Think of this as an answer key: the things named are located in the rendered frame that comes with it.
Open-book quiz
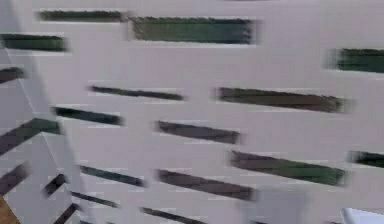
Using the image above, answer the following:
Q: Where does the white furniture edge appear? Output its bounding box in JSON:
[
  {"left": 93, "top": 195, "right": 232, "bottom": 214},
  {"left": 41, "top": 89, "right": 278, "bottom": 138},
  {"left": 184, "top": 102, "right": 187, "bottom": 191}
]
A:
[{"left": 339, "top": 207, "right": 384, "bottom": 224}]

